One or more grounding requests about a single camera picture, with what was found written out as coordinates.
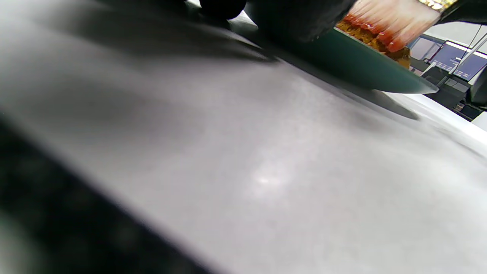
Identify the toasted bread slice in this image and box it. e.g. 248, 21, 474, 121
337, 19, 411, 69

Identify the teal round plate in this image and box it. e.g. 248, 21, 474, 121
263, 29, 438, 94

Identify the person's right hand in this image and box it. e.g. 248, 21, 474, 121
439, 0, 487, 25

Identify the wooden brush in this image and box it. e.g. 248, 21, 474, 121
344, 0, 457, 53

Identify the large computer monitor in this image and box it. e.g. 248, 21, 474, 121
430, 41, 487, 80

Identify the small computer monitor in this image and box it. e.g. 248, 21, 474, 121
409, 36, 444, 61

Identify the person's left hand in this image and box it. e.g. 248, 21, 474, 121
0, 0, 358, 274

